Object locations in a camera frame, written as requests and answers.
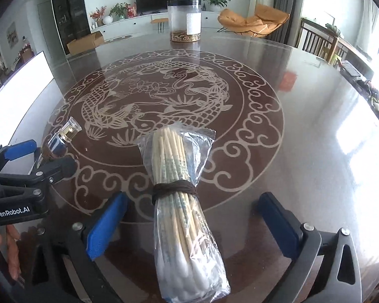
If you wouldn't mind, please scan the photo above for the brown cord band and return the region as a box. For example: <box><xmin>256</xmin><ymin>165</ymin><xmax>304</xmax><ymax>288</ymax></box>
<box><xmin>152</xmin><ymin>179</ymin><xmax>199</xmax><ymax>207</ymax></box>

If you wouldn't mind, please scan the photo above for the cardboard box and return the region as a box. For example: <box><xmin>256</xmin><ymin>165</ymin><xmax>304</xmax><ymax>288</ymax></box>
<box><xmin>66</xmin><ymin>31</ymin><xmax>105</xmax><ymax>55</ymax></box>

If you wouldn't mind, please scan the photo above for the wooden chair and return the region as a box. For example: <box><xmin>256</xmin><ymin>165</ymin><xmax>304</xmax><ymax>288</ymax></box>
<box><xmin>298</xmin><ymin>17</ymin><xmax>340</xmax><ymax>62</ymax></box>

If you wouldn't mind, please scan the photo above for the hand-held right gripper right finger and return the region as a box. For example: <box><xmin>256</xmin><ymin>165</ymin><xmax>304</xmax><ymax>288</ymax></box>
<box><xmin>257</xmin><ymin>192</ymin><xmax>364</xmax><ymax>303</ymax></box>

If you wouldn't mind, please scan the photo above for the small wooden side table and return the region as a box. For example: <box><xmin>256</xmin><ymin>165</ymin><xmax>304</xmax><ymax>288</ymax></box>
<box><xmin>151</xmin><ymin>17</ymin><xmax>169</xmax><ymax>34</ymax></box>

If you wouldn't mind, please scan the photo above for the framed wall picture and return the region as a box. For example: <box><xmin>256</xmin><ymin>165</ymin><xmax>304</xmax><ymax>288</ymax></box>
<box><xmin>6</xmin><ymin>25</ymin><xmax>19</xmax><ymax>49</ymax></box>

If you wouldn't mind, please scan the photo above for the white panel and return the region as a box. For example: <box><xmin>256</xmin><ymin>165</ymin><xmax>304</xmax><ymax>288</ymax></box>
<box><xmin>0</xmin><ymin>50</ymin><xmax>56</xmax><ymax>152</ymax></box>

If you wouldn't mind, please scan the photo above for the orange lounge chair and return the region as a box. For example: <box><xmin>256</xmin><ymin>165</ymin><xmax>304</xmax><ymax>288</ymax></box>
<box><xmin>217</xmin><ymin>4</ymin><xmax>290</xmax><ymax>38</ymax></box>

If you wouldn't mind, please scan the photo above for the cluttered side counter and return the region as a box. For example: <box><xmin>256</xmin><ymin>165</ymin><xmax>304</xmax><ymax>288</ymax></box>
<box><xmin>338</xmin><ymin>38</ymin><xmax>379</xmax><ymax>139</ymax></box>

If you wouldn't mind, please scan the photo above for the large leafy potted plant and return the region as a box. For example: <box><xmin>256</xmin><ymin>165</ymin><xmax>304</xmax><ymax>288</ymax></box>
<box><xmin>203</xmin><ymin>0</ymin><xmax>231</xmax><ymax>12</ymax></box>

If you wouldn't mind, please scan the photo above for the glass perfume bottle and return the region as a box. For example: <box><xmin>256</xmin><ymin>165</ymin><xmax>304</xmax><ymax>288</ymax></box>
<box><xmin>41</xmin><ymin>116</ymin><xmax>83</xmax><ymax>161</ymax></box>

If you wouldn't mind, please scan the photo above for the white low cabinet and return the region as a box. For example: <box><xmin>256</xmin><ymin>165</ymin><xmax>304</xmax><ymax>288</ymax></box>
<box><xmin>90</xmin><ymin>9</ymin><xmax>228</xmax><ymax>41</ymax></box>

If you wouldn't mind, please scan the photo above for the bag of cotton swabs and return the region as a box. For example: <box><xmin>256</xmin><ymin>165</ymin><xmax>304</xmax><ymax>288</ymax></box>
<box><xmin>136</xmin><ymin>121</ymin><xmax>231</xmax><ymax>303</ymax></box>

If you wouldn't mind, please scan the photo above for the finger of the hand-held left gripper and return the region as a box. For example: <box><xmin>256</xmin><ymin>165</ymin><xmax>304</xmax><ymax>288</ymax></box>
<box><xmin>0</xmin><ymin>139</ymin><xmax>40</xmax><ymax>173</ymax></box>
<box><xmin>0</xmin><ymin>156</ymin><xmax>78</xmax><ymax>201</ymax></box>

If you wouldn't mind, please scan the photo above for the green potted plant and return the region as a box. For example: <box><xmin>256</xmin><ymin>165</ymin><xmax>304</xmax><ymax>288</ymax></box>
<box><xmin>109</xmin><ymin>3</ymin><xmax>130</xmax><ymax>21</ymax></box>

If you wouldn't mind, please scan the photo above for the red flower plant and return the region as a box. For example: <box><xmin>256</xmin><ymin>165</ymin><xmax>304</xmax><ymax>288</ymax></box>
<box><xmin>90</xmin><ymin>6</ymin><xmax>107</xmax><ymax>27</ymax></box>

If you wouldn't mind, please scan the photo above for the clear plastic jar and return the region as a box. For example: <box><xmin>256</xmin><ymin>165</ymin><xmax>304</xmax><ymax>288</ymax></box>
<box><xmin>167</xmin><ymin>0</ymin><xmax>203</xmax><ymax>43</ymax></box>

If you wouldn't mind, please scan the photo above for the black tall cabinet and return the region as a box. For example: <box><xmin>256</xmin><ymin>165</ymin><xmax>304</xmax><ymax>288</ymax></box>
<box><xmin>50</xmin><ymin>0</ymin><xmax>92</xmax><ymax>56</ymax></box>

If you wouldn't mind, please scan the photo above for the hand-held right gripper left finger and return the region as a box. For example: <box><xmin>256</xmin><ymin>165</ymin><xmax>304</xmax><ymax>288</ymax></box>
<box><xmin>28</xmin><ymin>191</ymin><xmax>129</xmax><ymax>303</ymax></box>

